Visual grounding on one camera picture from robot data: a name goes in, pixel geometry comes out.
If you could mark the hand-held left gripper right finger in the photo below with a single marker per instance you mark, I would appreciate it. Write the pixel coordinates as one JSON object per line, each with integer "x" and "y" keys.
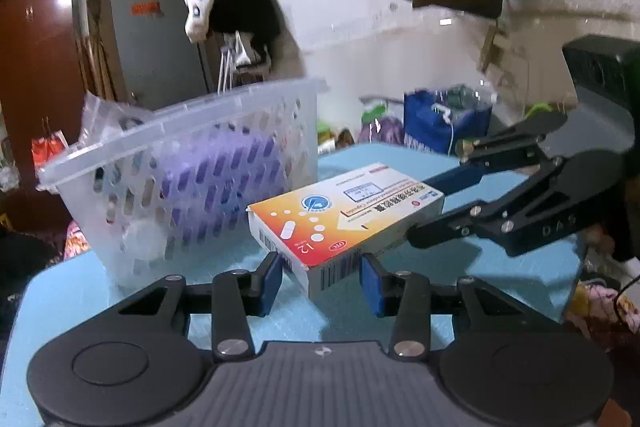
{"x": 372, "y": 284}

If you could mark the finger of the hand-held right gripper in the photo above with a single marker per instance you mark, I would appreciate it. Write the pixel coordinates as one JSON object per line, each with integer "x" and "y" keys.
{"x": 450, "y": 224}
{"x": 500, "y": 147}

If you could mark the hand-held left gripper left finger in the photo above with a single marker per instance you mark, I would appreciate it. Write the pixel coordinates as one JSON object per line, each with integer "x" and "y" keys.
{"x": 272, "y": 279}

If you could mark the white orange medicine box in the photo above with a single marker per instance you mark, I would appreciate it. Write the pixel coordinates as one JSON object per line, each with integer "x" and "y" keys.
{"x": 350, "y": 212}

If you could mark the large purple tissue pack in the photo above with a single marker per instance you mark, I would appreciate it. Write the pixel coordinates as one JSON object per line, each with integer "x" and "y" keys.
{"x": 215, "y": 177}

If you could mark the white plastic basket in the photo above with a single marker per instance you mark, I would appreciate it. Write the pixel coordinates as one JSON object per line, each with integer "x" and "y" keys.
{"x": 200, "y": 187}

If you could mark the white tissue pack clear wrap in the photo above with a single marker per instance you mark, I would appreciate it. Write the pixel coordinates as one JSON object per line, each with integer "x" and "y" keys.
{"x": 110, "y": 117}

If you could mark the blue tote bag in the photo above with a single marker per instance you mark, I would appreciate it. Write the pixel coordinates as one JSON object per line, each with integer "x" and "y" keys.
{"x": 430, "y": 127}

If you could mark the purple white bag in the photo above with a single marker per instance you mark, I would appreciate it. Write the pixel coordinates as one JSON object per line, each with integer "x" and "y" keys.
{"x": 385, "y": 129}

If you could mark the pink yellow crumpled cloth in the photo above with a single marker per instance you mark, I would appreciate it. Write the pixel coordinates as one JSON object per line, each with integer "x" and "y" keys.
{"x": 605, "y": 307}

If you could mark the yellow floral cloth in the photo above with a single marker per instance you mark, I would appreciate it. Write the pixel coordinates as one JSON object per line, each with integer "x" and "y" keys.
{"x": 76, "y": 239}

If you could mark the white metal folding rack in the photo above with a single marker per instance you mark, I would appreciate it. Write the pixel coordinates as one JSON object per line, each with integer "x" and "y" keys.
{"x": 231, "y": 62}

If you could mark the grey door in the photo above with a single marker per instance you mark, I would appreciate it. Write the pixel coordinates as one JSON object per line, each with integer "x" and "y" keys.
{"x": 150, "y": 52}

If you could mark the red bag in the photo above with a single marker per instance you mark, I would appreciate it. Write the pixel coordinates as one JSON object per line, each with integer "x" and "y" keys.
{"x": 47, "y": 152}

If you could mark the dark wooden wardrobe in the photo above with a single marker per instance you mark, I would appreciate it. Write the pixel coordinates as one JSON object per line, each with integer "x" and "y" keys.
{"x": 35, "y": 72}

